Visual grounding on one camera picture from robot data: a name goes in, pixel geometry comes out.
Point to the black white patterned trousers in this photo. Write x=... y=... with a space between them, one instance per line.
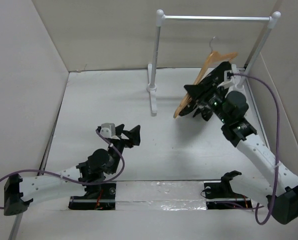
x=187 y=106

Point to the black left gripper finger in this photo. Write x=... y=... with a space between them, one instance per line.
x=134 y=135
x=120 y=132

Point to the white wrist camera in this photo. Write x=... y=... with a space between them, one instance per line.
x=234 y=80
x=108 y=131

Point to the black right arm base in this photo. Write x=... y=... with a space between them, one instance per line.
x=220 y=196

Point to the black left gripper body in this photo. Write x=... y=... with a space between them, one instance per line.
x=115 y=153

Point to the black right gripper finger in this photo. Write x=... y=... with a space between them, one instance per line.
x=205 y=112
x=197 y=92

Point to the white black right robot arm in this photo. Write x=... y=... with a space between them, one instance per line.
x=279 y=194

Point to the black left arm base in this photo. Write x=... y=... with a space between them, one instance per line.
x=103 y=199

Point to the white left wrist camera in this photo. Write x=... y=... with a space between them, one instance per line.
x=108 y=131

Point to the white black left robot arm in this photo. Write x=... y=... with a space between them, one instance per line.
x=82 y=180

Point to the silver tape strip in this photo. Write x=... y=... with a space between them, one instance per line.
x=159 y=196

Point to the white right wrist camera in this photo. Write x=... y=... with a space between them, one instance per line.
x=234 y=80

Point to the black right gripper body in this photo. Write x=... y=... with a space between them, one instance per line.
x=213 y=99

